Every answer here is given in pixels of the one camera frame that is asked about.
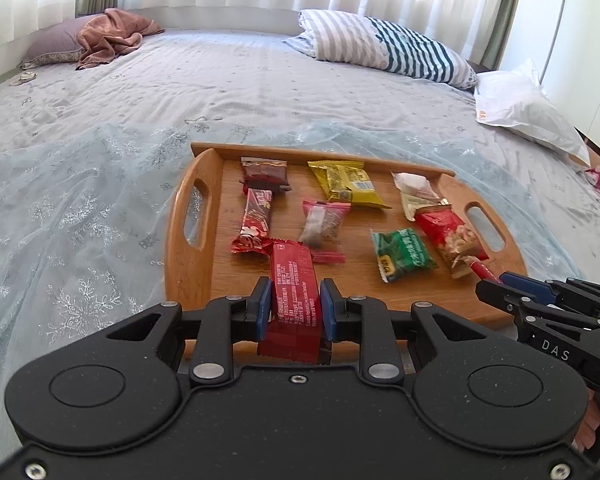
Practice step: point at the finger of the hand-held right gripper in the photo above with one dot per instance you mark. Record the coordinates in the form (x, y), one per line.
(500, 296)
(525, 284)

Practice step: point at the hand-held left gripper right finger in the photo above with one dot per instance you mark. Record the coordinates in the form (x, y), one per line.
(328, 310)

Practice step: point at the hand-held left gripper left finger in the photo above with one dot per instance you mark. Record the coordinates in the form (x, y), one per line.
(264, 305)

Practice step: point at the small red snack packet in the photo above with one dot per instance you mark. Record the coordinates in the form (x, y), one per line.
(482, 269)

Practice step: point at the long red snack bar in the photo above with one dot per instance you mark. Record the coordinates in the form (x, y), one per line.
(292, 285)

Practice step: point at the wooden tray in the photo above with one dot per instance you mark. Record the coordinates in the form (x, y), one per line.
(220, 265)

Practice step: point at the gold snack packet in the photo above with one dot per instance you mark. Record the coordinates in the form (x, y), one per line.
(422, 207)

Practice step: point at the brown nut snack packet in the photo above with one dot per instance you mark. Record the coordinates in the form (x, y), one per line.
(264, 175)

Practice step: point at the person's right hand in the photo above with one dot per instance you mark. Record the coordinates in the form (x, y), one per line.
(586, 425)

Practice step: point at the red nut snack packet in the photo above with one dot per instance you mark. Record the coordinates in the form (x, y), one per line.
(447, 235)

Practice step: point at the clear pink-edged snack packet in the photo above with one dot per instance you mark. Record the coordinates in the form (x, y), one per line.
(322, 225)

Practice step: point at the glossy red white-patterned packet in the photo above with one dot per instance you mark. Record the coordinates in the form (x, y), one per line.
(254, 220)

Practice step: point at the green snack packet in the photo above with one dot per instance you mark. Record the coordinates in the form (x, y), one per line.
(402, 255)

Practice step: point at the red crumpled wrapper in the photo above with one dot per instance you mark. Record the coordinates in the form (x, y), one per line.
(597, 178)

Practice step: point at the yellow snack packet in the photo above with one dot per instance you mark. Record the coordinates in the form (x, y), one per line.
(345, 182)

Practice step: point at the white candy packet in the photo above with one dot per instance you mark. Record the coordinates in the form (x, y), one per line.
(412, 182)

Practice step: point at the white pillow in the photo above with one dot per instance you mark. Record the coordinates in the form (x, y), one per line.
(525, 105)

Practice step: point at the grey bed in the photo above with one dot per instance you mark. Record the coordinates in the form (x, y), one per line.
(230, 75)

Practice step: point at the white wardrobe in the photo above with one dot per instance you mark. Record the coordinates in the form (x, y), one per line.
(580, 35)

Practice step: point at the striped pillow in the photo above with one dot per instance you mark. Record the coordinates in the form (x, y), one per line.
(380, 42)

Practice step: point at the pink towel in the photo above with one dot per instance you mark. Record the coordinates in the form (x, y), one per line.
(110, 35)

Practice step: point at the purple pillow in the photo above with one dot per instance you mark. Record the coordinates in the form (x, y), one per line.
(55, 42)

